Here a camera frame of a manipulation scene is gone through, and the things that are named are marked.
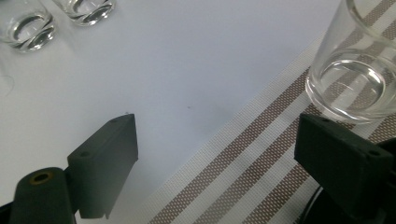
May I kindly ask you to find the striped placemat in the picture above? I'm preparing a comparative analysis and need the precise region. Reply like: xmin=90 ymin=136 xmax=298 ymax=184
xmin=124 ymin=0 xmax=396 ymax=224

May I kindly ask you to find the white table mat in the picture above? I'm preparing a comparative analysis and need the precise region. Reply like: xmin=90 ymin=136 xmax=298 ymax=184
xmin=0 ymin=0 xmax=344 ymax=224

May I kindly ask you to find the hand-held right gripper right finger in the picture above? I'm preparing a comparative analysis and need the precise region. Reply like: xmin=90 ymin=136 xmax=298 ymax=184
xmin=293 ymin=113 xmax=396 ymax=220

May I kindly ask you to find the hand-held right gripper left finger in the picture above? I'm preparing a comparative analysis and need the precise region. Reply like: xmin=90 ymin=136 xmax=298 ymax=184
xmin=66 ymin=113 xmax=140 ymax=220

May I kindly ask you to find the clear drinking glass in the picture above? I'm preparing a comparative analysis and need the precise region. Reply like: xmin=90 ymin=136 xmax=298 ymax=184
xmin=304 ymin=0 xmax=396 ymax=125
xmin=0 ymin=0 xmax=57 ymax=53
xmin=50 ymin=0 xmax=117 ymax=27

